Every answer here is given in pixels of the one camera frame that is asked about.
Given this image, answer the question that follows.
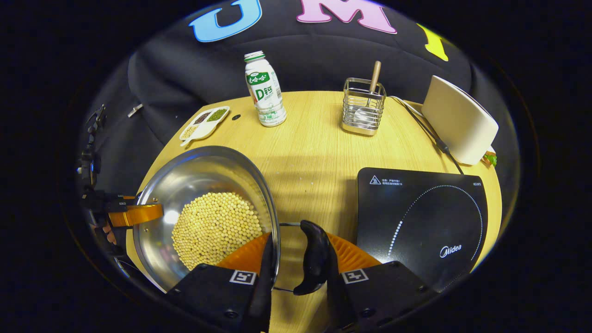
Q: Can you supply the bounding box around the black toaster cable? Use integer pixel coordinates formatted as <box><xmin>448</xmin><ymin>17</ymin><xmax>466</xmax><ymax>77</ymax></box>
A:
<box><xmin>388</xmin><ymin>96</ymin><xmax>464</xmax><ymax>175</ymax></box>

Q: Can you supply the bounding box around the pile of soybeans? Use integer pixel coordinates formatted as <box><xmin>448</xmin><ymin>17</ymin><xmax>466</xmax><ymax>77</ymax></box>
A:
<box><xmin>171</xmin><ymin>192</ymin><xmax>263</xmax><ymax>271</ymax></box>

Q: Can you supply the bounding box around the wire utensil holder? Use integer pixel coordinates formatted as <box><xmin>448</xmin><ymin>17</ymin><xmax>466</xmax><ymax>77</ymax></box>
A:
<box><xmin>342</xmin><ymin>78</ymin><xmax>387</xmax><ymax>136</ymax></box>

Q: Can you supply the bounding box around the white drink bottle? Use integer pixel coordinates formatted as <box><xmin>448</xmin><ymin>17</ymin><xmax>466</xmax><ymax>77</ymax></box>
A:
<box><xmin>244</xmin><ymin>51</ymin><xmax>287</xmax><ymax>128</ymax></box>

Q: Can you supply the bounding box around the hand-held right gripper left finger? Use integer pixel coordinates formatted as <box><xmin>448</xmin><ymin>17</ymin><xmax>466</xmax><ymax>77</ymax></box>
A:
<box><xmin>166</xmin><ymin>231</ymin><xmax>276</xmax><ymax>333</ymax></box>

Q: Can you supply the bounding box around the white toaster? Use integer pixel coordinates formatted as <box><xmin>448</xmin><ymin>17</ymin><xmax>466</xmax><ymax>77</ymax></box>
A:
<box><xmin>422</xmin><ymin>75</ymin><xmax>499</xmax><ymax>166</ymax></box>

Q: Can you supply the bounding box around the divided dish of beans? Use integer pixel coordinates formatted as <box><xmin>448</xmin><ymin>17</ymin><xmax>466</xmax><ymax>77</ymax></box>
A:
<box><xmin>179</xmin><ymin>106</ymin><xmax>230</xmax><ymax>148</ymax></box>

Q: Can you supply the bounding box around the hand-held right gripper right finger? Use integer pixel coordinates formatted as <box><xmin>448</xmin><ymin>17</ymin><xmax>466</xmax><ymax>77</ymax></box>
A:
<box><xmin>324</xmin><ymin>231</ymin><xmax>438</xmax><ymax>333</ymax></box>

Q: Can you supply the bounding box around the wooden handled spoon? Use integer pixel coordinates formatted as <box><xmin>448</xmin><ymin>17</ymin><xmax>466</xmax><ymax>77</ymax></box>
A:
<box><xmin>354</xmin><ymin>61</ymin><xmax>382</xmax><ymax>129</ymax></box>

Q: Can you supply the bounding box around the stainless steel pot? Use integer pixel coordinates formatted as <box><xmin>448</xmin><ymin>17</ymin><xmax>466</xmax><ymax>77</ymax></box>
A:
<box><xmin>133</xmin><ymin>146</ymin><xmax>331</xmax><ymax>296</ymax></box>

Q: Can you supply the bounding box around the black induction cooktop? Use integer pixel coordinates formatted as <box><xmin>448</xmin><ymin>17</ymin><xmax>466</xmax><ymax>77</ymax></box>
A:
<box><xmin>356</xmin><ymin>167</ymin><xmax>488</xmax><ymax>293</ymax></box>

